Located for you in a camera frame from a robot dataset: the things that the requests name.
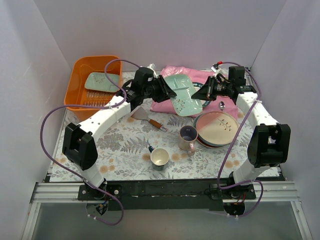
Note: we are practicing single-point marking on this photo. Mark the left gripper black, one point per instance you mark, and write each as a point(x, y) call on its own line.
point(158, 89)

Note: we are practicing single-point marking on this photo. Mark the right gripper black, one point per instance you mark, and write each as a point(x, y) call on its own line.
point(210, 88)

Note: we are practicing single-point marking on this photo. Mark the pink cream round plate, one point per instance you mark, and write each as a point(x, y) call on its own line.
point(216, 128)

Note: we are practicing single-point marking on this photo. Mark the mint divided tray red berries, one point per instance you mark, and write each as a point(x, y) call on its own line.
point(97, 81)

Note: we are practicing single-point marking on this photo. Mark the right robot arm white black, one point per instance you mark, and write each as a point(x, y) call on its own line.
point(269, 143)

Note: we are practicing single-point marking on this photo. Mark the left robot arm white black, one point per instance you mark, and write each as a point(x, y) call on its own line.
point(79, 142)

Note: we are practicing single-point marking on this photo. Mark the orange plastic dish bin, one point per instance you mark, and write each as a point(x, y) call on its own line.
point(76, 93)

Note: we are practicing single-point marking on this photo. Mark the round plate dark green rim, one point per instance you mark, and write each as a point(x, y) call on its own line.
point(202, 100)

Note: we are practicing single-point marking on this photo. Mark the pink cloth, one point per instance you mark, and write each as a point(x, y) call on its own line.
point(196, 76)

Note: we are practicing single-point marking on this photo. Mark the stack of coloured plates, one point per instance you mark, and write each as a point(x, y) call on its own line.
point(205, 144)

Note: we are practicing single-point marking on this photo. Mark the floral table mat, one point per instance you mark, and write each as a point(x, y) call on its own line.
point(123, 151)

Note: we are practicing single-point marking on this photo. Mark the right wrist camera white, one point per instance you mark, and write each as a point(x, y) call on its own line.
point(215, 68)

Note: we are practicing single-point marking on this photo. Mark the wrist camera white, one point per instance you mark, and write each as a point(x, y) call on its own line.
point(215, 68)
point(152, 67)

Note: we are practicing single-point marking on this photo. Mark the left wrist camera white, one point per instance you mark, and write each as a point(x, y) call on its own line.
point(152, 67)

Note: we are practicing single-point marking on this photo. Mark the metal scraper wooden handle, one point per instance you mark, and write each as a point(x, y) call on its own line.
point(141, 114)

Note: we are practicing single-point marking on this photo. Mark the iridescent mug pink handle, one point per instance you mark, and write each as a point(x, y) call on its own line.
point(187, 138)

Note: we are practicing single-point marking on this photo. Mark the cream cup teal handle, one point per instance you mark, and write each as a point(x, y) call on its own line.
point(159, 158)

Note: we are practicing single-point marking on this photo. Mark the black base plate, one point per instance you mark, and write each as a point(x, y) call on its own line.
point(176, 193)

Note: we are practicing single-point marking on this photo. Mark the aluminium frame rail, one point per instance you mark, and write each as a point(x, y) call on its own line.
point(67, 192)

